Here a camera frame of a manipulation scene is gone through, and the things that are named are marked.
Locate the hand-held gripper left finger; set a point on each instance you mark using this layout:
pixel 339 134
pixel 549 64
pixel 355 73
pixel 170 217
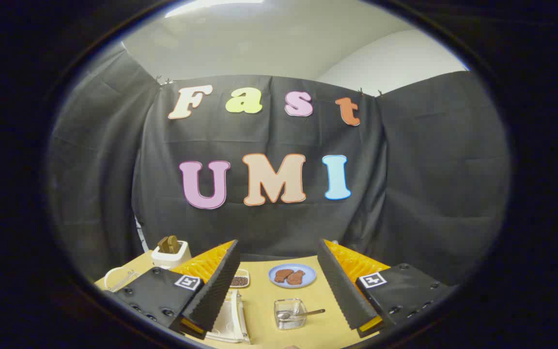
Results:
pixel 216 291

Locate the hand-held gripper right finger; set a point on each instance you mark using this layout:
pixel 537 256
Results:
pixel 344 291

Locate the metal spoon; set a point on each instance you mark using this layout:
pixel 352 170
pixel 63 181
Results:
pixel 308 313

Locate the blue plate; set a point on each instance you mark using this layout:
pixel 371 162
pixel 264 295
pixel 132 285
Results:
pixel 308 276

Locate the white divided bean tray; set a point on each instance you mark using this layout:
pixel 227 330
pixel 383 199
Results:
pixel 239 281

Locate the brown meat piece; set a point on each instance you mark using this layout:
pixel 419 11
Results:
pixel 297 278
pixel 283 275

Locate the cream toaster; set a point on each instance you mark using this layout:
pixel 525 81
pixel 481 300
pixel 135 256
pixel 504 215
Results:
pixel 172 259

